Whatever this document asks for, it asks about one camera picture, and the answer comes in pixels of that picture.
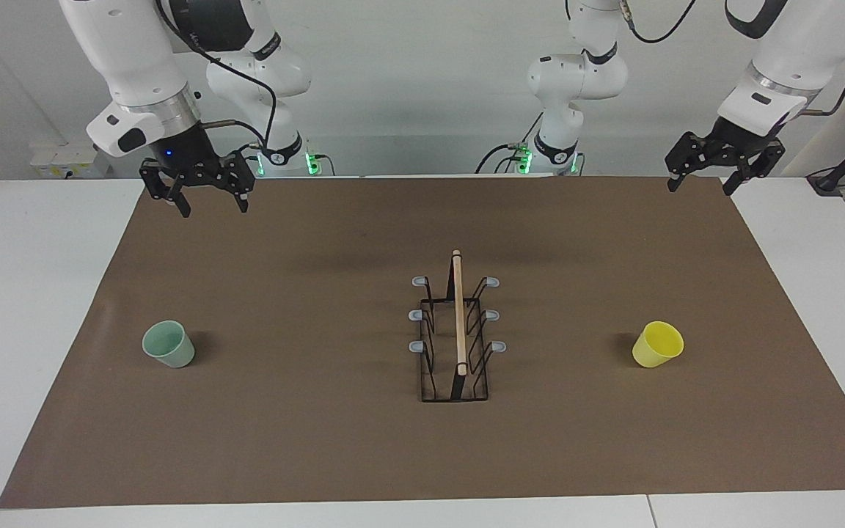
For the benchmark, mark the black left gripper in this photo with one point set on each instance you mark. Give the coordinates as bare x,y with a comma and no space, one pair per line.
734,143

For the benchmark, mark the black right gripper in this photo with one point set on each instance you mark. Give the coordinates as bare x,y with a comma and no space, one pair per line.
188,154

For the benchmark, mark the pale green plastic cup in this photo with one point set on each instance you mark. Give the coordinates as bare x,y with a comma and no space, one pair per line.
173,348

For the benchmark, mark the yellow plastic cup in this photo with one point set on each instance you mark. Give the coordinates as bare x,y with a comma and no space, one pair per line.
656,346

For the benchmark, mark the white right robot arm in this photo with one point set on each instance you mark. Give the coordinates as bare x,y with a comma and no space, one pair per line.
129,44

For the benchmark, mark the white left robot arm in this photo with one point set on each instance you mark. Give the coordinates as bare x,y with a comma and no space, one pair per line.
576,73

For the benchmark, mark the white power strip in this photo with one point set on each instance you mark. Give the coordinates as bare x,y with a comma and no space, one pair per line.
70,160

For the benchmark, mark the brown table mat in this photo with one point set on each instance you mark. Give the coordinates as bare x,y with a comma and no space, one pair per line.
246,440

